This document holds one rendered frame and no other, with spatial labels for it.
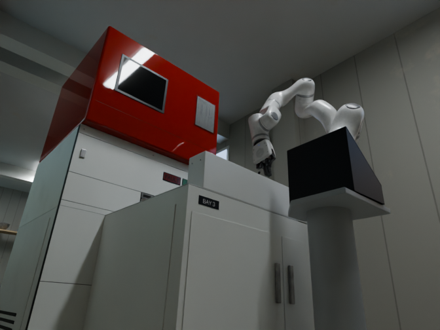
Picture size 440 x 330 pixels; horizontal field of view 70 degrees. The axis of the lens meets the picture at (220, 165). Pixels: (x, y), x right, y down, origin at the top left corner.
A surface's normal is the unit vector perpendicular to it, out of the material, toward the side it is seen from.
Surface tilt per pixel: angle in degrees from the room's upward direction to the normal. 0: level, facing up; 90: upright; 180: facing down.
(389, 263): 90
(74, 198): 90
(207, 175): 90
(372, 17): 180
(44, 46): 90
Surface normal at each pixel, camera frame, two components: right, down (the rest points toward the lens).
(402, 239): -0.76, -0.30
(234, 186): 0.68, -0.27
